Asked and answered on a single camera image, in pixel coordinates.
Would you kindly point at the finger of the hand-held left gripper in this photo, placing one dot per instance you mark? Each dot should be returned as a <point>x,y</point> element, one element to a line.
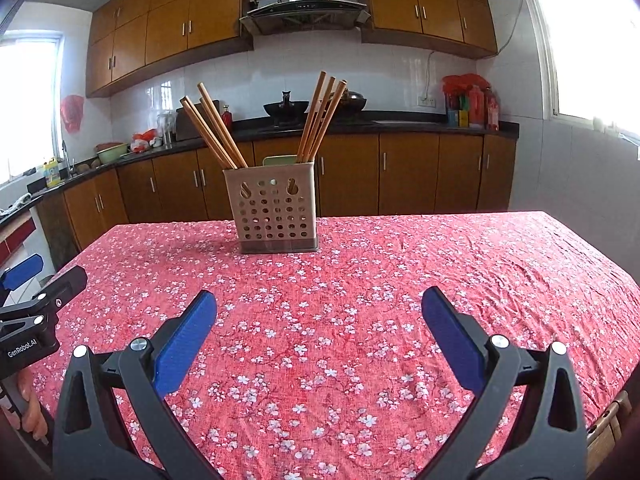
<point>65,285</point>
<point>22,270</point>

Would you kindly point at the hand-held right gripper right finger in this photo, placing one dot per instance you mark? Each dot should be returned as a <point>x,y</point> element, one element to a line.
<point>455,340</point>

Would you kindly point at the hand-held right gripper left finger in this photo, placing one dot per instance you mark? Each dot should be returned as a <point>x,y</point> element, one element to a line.
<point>185,345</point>

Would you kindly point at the beige perforated utensil holder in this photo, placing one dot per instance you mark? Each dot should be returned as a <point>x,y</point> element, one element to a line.
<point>270,210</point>

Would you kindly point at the wooden chopstick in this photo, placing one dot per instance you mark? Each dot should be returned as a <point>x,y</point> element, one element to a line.
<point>222,125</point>
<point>205,137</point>
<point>322,127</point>
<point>327,120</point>
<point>230,135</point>
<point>212,132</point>
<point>311,115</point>
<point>318,119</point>

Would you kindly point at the wok with utensils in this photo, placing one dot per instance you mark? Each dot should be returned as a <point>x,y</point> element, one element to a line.
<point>354,101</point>

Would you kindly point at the person's left hand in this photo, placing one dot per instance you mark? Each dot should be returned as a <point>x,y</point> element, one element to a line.
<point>35,410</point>

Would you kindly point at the red and white cabinet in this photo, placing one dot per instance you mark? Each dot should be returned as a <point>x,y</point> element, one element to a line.
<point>17,240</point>

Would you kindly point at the yellow detergent bottle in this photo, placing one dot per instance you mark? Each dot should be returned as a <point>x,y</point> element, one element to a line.
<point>51,174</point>

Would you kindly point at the red floral tablecloth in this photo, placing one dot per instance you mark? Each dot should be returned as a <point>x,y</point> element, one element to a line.
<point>350,285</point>

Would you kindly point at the metal faucet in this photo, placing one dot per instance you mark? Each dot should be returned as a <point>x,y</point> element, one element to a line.
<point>67,160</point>

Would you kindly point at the green basin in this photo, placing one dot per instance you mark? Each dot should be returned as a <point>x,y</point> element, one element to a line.
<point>112,154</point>

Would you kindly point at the bright window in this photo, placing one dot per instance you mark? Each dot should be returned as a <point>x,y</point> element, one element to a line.
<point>27,110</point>
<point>590,50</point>

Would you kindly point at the red and white bag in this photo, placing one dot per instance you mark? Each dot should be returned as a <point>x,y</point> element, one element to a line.
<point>145,141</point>

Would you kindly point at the red hanging plastic bag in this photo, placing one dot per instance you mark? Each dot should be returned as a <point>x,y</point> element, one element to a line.
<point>72,112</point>

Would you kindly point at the brown lower kitchen cabinets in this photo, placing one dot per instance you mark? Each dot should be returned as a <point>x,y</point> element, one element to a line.
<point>410,170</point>

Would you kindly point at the wooden chair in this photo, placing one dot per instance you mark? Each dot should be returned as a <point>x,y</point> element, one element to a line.
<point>610,425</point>

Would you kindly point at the glass jar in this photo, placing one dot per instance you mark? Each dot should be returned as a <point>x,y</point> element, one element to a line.
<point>166,127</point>

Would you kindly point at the dark cutting board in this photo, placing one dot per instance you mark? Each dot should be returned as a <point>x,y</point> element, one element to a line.
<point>186,127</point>

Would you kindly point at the green chair back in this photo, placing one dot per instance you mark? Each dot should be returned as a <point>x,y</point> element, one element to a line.
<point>280,160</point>

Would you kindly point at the black kitchen countertop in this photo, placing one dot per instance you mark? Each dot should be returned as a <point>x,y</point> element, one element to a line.
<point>430,127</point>

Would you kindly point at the yellow blue packet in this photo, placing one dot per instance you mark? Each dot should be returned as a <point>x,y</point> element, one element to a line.
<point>457,117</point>

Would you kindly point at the red condiment bottle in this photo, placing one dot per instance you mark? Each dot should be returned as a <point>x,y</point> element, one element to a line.
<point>476,107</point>
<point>491,110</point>

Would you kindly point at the black wok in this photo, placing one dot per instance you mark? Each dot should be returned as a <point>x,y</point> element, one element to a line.
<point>286,110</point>

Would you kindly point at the steel range hood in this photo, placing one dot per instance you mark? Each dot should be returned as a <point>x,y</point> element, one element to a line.
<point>302,2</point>

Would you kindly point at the white wall socket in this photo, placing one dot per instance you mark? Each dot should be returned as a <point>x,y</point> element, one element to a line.
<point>427,102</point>

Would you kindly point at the brown upper wall cabinets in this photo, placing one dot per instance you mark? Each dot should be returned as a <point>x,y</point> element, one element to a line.
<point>425,5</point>
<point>165,30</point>

